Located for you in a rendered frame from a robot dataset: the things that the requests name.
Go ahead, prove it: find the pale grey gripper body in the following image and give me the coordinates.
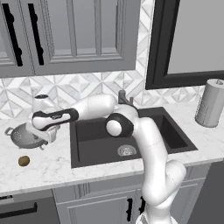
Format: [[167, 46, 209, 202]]
[[25, 122, 61, 144]]

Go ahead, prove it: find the black kitchen sink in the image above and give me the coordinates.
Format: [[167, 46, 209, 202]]
[[68, 106, 200, 170]]

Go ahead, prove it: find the black framed window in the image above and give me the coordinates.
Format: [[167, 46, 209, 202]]
[[144, 0, 224, 91]]

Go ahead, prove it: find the silver metal colander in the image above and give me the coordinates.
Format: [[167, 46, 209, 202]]
[[3, 122, 49, 151]]

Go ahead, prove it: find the black dishwasher handle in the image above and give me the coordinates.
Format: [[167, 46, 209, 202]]
[[0, 201, 39, 220]]

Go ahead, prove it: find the dark grey sink faucet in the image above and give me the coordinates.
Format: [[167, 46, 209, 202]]
[[117, 89, 135, 107]]

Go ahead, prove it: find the grey base cupboard door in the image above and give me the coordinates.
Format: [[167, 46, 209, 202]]
[[55, 188, 138, 224], [136, 177, 206, 224]]

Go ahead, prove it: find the brown kiwi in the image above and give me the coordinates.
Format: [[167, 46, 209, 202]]
[[17, 155, 32, 168]]

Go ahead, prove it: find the black wall cupboard handle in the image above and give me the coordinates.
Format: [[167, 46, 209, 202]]
[[27, 2, 46, 67], [2, 2, 24, 67]]

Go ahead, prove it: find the wide grey wall cupboard door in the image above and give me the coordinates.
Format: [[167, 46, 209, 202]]
[[18, 0, 142, 77]]

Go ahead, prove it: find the black base cupboard handle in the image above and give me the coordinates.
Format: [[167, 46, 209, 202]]
[[138, 195, 147, 215], [125, 198, 134, 222]]

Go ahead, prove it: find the dark grey dishwasher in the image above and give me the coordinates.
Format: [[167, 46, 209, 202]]
[[0, 188, 61, 224]]

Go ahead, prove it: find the silver sink drain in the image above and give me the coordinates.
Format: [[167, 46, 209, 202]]
[[116, 143, 137, 158]]

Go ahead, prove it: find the grey paper towel roll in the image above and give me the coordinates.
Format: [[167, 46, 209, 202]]
[[193, 78, 224, 129]]

